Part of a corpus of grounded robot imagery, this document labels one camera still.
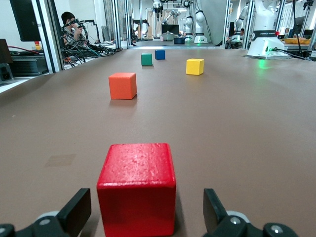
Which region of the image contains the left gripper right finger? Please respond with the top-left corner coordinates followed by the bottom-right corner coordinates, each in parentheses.
top-left (202, 188), bottom-right (301, 237)

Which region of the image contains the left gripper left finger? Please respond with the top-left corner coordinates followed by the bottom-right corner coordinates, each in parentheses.
top-left (0, 188), bottom-right (92, 237)

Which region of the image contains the red wooden block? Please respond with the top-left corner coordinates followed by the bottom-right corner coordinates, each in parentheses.
top-left (96, 143), bottom-right (177, 237)

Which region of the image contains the orange wooden block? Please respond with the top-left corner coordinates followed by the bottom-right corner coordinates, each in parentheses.
top-left (108, 72), bottom-right (138, 100)

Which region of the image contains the yellow wooden block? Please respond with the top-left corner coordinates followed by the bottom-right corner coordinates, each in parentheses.
top-left (186, 58), bottom-right (205, 76)

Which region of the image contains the green wooden block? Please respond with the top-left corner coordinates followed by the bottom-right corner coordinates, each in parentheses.
top-left (141, 53), bottom-right (153, 66)

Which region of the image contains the small tape patch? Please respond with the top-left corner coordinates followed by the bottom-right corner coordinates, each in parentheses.
top-left (44, 154), bottom-right (77, 168)

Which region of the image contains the grey power adapter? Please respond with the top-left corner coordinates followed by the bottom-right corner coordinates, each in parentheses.
top-left (0, 63), bottom-right (14, 83)

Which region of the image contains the black equipment box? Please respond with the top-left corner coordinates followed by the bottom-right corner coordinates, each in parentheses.
top-left (9, 54), bottom-right (49, 77)

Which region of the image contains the dark brown board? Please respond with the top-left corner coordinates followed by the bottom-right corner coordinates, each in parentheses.
top-left (0, 39), bottom-right (13, 65)

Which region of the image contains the seated person dark hair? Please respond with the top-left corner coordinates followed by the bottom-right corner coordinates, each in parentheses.
top-left (60, 11), bottom-right (87, 46)

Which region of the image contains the silver cooker pot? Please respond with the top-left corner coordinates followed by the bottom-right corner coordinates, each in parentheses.
top-left (159, 31), bottom-right (175, 42)

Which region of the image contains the yellow tray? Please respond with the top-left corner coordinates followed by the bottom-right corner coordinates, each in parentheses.
top-left (282, 37), bottom-right (309, 44)

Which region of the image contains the small black background monitor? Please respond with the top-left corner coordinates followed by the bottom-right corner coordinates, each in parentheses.
top-left (161, 24), bottom-right (180, 35)

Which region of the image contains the black cable tangle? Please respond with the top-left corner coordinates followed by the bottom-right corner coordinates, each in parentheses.
top-left (61, 40), bottom-right (123, 69)

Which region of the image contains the aluminium frame post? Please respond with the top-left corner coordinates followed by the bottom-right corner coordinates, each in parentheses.
top-left (36, 0), bottom-right (64, 74)

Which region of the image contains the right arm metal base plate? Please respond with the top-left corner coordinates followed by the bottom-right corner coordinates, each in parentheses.
top-left (241, 54), bottom-right (291, 60)

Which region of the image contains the black base cable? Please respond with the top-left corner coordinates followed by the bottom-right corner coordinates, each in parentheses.
top-left (273, 48), bottom-right (316, 61)

